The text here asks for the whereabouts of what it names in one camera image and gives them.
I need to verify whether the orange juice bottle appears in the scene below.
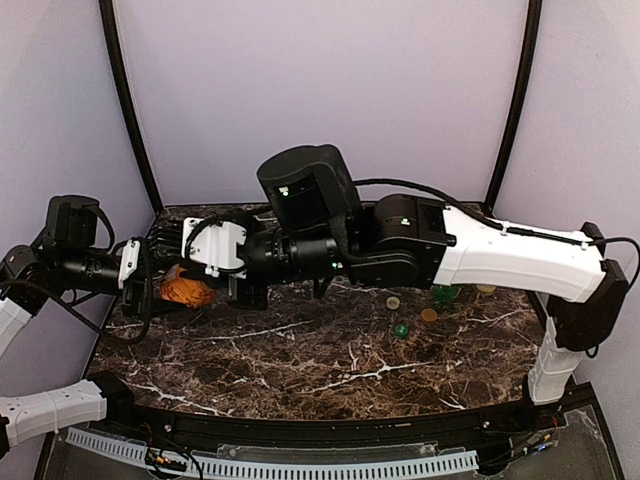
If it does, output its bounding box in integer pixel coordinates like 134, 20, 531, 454
159, 265, 216, 308

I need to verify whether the cream white bottle cap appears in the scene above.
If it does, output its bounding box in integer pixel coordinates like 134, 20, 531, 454
386, 296, 401, 311

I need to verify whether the green bottle cap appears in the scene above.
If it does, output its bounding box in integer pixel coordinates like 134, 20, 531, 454
394, 324, 410, 339

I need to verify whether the gold brown bottle cap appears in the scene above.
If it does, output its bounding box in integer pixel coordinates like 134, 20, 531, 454
420, 308, 438, 324

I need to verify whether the green plastic bottle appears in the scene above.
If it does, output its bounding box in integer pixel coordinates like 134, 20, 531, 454
430, 286, 461, 304

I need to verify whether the large yellow tea bottle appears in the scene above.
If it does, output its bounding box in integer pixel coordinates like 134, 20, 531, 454
475, 284, 497, 294

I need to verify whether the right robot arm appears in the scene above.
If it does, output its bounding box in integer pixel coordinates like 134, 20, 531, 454
150, 145, 634, 405

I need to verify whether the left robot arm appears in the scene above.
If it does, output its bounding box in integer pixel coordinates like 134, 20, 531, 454
1, 195, 153, 453

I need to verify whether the white slotted cable duct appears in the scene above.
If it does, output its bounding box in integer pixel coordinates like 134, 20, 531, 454
66, 428, 479, 479

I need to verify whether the left black frame post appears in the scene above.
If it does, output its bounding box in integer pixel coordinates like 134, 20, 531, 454
98, 0, 164, 216

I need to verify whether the black frame post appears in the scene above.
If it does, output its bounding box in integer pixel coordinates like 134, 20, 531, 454
484, 0, 543, 211
98, 0, 164, 216

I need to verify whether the black front rail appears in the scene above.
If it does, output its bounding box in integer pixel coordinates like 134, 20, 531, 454
88, 371, 577, 451

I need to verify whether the right black frame post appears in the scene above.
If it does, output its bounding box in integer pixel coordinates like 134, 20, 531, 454
484, 0, 543, 211

